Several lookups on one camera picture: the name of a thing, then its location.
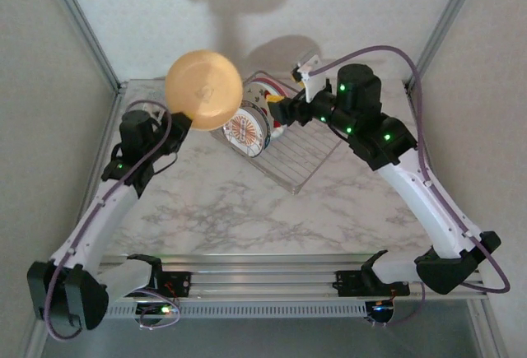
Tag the white strawberry print plate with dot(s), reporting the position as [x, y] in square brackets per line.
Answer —
[257, 92]

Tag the orange pink striped plate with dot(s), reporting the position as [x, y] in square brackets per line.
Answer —
[203, 88]

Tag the small orange sunburst plate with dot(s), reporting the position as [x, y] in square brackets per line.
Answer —
[245, 131]

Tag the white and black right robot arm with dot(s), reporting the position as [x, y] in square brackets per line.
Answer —
[424, 201]

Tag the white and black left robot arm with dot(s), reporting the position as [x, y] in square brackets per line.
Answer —
[103, 218]

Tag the circuit board with green light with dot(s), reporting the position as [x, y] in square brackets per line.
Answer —
[158, 312]
[381, 312]

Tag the aluminium table edge rail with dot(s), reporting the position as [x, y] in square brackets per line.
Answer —
[103, 140]

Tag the aluminium frame post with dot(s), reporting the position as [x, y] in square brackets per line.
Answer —
[86, 29]
[449, 16]

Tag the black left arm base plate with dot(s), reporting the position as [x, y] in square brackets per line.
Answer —
[177, 282]

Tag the aluminium mounting rail frame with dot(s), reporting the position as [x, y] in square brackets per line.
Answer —
[263, 277]

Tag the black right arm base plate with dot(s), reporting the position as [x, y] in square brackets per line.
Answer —
[350, 286]

